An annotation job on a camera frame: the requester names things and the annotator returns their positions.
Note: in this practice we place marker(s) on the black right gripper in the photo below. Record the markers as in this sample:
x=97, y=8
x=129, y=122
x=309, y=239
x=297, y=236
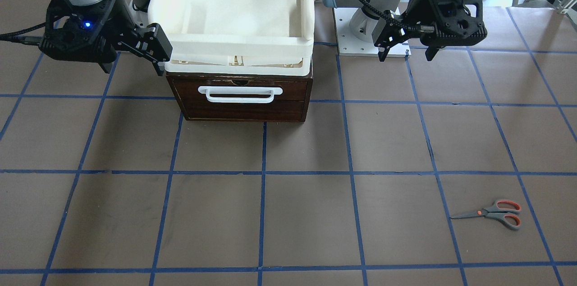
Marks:
x=113, y=19

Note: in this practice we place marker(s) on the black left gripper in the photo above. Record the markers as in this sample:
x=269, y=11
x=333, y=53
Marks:
x=422, y=6

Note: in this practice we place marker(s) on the grey orange scissors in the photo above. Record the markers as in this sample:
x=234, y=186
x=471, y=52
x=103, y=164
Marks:
x=504, y=211

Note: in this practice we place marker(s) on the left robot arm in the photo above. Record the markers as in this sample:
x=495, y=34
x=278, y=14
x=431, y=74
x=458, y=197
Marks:
x=368, y=12

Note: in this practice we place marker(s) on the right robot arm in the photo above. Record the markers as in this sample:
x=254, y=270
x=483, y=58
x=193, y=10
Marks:
x=94, y=31

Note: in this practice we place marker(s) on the dark wooden drawer cabinet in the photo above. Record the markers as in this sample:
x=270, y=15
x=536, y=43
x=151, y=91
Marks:
x=239, y=97

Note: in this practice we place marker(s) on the white plastic tray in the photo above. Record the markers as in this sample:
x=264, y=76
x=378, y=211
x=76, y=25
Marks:
x=256, y=37

